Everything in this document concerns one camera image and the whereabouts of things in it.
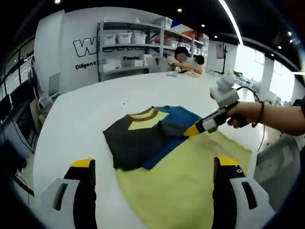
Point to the beige cloth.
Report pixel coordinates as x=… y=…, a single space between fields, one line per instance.
x=193 y=74

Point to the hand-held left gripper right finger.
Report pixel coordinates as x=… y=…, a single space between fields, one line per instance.
x=224 y=198

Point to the white crumpled cloth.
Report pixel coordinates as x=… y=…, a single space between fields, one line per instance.
x=172 y=74

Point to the yellow grey blue garment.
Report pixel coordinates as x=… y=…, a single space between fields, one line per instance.
x=166 y=186

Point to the long ceiling light strip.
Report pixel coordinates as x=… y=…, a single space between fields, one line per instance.
x=232 y=17

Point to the grey office desk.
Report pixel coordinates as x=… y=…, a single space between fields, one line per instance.
x=23 y=124

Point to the white metal frame stand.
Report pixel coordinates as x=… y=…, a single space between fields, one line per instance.
x=38 y=78

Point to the pink wall poster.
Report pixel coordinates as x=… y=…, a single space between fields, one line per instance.
x=220 y=50

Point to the black tripod stand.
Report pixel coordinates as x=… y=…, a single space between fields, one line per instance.
x=224 y=59

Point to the white cardboard box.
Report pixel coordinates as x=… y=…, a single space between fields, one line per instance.
x=112 y=63
x=147 y=59

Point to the green exit sign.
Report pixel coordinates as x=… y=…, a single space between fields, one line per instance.
x=28 y=56

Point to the shelf rack with bins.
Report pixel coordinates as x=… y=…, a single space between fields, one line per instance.
x=181 y=40

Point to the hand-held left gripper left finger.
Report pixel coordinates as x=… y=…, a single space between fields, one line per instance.
x=81 y=198

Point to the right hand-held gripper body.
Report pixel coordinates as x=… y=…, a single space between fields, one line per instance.
x=225 y=96

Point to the black computer monitor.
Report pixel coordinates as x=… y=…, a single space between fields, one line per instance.
x=6 y=105

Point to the white storage bin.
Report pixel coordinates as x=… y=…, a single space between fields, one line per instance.
x=124 y=38
x=110 y=39
x=139 y=38

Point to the person's right hand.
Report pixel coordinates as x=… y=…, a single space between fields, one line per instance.
x=247 y=112

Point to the black floor stand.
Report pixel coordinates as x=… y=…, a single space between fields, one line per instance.
x=21 y=181

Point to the grey metal shelf rack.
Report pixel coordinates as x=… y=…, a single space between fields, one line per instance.
x=126 y=46

